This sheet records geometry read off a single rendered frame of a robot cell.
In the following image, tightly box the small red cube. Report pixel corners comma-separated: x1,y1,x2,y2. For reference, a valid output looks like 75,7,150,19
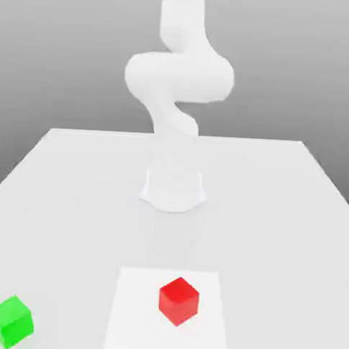
156,275,201,329

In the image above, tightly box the small green cube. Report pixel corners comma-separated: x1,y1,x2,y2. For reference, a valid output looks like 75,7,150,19
0,294,37,349

